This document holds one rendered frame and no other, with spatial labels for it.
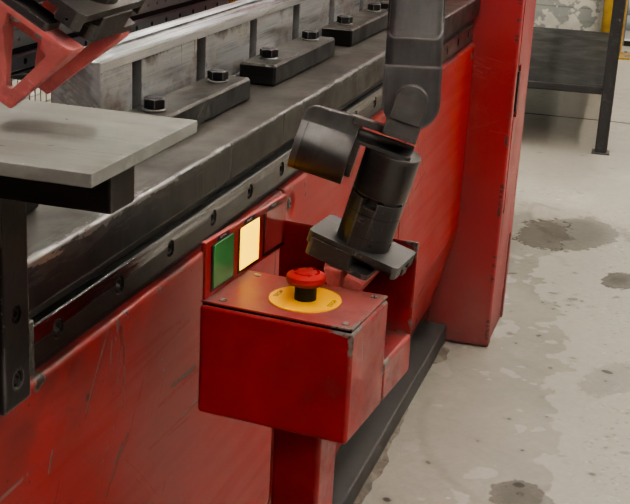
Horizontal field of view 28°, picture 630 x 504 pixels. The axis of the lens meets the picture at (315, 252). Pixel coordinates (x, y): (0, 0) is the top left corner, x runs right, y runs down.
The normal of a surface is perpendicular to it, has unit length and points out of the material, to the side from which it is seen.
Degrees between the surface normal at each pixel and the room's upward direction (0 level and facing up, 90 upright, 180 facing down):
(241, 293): 0
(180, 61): 90
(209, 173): 90
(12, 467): 90
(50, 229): 0
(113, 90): 90
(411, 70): 80
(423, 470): 0
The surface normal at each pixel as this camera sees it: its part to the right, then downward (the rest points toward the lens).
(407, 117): -0.09, 0.14
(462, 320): -0.29, 0.29
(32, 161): 0.05, -0.95
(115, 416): 0.95, 0.15
